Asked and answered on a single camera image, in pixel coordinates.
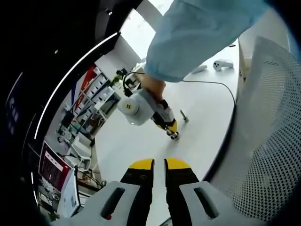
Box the small threaded stud bolt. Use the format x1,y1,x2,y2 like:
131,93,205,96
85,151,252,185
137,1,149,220
179,109,190,122

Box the person's right hand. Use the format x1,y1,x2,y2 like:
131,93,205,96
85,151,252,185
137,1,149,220
141,74,167,105

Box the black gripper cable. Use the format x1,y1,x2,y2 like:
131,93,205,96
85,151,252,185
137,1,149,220
122,71,238,105

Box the small green plant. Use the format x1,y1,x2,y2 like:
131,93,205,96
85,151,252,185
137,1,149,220
110,68,128,88

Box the grey mesh office chair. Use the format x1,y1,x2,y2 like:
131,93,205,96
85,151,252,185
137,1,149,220
211,35,301,222

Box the white ring controller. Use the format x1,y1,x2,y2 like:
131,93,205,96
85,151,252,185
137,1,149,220
213,59,234,72

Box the white stick controller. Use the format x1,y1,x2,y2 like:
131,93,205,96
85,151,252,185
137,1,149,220
191,65,208,74

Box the storage shelving with bins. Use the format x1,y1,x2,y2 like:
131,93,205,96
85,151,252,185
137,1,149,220
70,65,123,137

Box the long ceiling light strip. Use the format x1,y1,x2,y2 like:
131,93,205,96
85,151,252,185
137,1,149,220
33,31,119,140

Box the red display board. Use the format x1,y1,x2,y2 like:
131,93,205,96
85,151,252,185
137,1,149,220
38,141,71,194

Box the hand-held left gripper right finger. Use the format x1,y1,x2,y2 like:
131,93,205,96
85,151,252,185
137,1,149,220
163,157,260,226

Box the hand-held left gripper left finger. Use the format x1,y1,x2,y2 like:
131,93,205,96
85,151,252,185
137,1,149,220
50,158,155,226

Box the white printed sign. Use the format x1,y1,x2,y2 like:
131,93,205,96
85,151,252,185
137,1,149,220
57,165,81,218

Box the bright window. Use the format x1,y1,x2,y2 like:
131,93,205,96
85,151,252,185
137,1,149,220
119,0,175,60

